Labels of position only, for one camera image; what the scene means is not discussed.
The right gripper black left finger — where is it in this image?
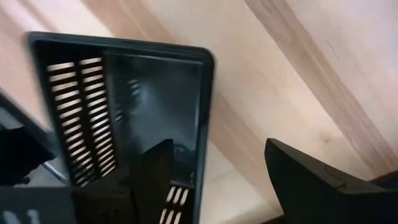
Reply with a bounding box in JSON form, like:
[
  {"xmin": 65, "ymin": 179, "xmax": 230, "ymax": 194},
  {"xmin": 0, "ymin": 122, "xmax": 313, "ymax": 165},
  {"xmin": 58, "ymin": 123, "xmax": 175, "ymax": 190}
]
[{"xmin": 71, "ymin": 138, "xmax": 175, "ymax": 224}]

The black slotted plastic basket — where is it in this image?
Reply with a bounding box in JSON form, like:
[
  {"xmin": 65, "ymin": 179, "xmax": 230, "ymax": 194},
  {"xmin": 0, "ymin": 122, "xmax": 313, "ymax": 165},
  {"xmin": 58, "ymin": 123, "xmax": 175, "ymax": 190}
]
[{"xmin": 24, "ymin": 30, "xmax": 215, "ymax": 224}]

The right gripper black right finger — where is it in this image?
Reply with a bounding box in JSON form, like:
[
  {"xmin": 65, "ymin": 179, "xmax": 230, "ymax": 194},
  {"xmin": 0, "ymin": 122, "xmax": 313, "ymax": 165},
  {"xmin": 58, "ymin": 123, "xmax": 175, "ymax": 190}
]
[{"xmin": 264, "ymin": 138, "xmax": 398, "ymax": 224}]

